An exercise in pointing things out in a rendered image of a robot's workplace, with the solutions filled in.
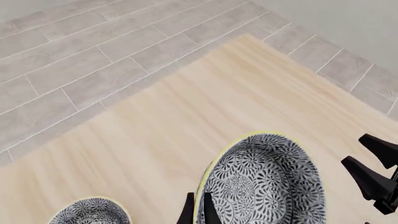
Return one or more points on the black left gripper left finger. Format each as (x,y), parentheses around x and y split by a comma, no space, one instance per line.
(187,212)

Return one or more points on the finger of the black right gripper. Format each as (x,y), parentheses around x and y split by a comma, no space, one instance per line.
(381,151)
(363,177)

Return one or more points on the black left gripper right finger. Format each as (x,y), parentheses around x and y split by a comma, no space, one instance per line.
(211,213)

